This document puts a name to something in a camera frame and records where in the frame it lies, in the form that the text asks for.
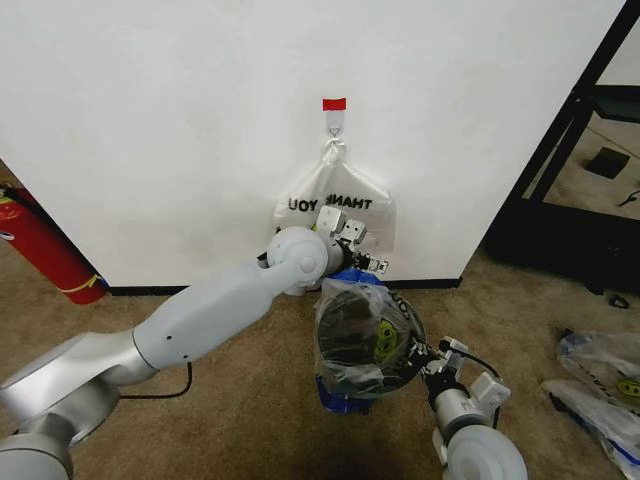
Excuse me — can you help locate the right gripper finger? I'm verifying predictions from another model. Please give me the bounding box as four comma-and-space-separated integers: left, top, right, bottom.
407, 338, 442, 362
411, 356, 437, 380

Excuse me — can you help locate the white thank you garbage bag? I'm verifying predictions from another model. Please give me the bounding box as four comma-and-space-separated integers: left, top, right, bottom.
272, 137, 399, 254

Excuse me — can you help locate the clear blue printed bin liner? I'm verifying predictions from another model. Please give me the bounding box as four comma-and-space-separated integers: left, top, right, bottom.
312, 267, 427, 416

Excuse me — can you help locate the clear printed plastic bag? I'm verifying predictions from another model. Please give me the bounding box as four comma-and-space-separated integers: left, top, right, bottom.
542, 379, 640, 472
557, 327, 640, 397

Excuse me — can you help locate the black flat square pad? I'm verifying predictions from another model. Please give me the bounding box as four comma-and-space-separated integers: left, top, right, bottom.
588, 147, 631, 177

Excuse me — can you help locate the red fire extinguisher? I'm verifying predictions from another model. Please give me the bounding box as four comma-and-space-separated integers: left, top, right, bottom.
0, 182, 109, 306

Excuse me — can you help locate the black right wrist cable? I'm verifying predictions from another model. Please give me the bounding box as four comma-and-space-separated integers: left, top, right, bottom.
457, 351, 503, 382

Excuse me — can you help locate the black metal shelf frame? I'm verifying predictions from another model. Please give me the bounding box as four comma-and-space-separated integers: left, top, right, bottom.
482, 0, 640, 297

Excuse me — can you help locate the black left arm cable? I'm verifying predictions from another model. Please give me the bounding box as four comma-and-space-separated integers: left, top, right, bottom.
119, 360, 195, 401

